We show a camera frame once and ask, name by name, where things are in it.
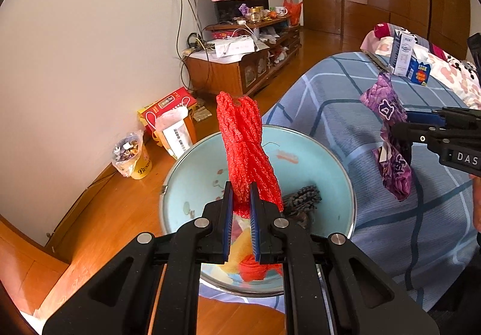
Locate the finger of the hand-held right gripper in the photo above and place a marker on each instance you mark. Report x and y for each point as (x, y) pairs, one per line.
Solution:
(422, 117)
(417, 132)

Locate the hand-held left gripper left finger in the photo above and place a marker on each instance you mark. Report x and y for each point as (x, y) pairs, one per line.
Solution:
(227, 222)

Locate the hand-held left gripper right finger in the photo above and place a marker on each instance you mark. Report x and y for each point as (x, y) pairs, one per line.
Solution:
(255, 222)

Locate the purple foil wrapper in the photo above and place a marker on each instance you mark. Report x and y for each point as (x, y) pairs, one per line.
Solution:
(390, 109)

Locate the black spiky bundle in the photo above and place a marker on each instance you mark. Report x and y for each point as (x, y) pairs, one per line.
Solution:
(304, 198)

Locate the light blue cartoon bin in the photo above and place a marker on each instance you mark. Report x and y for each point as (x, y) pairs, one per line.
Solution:
(195, 169)

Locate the red mesh bag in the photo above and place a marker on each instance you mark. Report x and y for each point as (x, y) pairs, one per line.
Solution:
(244, 139)

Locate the person's right hand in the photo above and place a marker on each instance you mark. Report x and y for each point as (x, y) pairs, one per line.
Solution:
(477, 203)

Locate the blue gable-top carton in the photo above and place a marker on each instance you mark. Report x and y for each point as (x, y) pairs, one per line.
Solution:
(420, 70)

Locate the white and blue milk carton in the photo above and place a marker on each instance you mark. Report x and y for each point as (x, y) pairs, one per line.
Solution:
(401, 53)

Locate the flat dark foil packet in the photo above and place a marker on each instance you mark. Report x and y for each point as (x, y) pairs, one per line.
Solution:
(380, 61)

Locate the yellow printed bucket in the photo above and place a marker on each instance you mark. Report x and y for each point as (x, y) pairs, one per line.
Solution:
(142, 168)

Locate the small brown packets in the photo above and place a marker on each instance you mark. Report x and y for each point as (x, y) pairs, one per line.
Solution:
(201, 113)

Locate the clear bag of scraps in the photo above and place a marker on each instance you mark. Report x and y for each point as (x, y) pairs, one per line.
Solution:
(126, 149)

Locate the red gift box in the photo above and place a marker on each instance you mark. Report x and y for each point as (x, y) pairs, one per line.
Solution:
(169, 102)

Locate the wooden television cabinet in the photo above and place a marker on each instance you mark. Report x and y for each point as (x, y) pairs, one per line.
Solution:
(218, 74)

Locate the assorted shelf clutter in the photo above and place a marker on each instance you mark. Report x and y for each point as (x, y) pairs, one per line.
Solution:
(278, 45)

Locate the red plastic bag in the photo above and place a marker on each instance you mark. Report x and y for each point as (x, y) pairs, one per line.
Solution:
(293, 10)

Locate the white cardboard box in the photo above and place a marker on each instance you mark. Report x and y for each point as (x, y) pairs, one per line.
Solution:
(233, 47)

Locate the white mug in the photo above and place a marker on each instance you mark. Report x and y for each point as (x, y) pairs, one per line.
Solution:
(280, 11)

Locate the red flat box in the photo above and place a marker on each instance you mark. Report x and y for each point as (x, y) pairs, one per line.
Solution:
(225, 34)

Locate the glass jar with gold lid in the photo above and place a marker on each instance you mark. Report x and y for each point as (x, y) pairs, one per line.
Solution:
(256, 14)

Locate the purple wrapped bundle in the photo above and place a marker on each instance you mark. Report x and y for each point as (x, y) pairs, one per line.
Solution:
(245, 10)

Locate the wooden side cabinet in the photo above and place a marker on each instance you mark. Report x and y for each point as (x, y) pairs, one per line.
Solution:
(22, 263)

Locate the black television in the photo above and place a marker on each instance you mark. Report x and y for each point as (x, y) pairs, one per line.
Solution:
(229, 10)

